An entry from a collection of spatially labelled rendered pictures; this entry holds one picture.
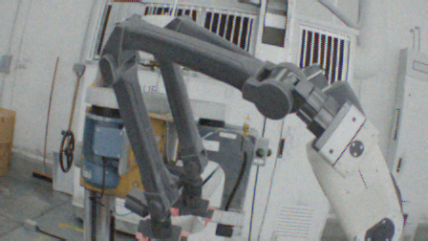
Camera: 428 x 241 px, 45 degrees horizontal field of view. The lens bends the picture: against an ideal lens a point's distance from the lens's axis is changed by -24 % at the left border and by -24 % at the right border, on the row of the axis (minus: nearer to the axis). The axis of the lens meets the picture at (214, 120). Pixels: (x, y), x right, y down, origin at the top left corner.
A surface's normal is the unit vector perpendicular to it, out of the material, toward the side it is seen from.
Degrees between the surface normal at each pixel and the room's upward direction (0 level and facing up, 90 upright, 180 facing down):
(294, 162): 90
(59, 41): 90
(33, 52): 90
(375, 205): 115
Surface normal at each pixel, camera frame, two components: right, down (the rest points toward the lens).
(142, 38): -0.37, 0.48
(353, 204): 0.18, 0.53
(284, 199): -0.12, 0.04
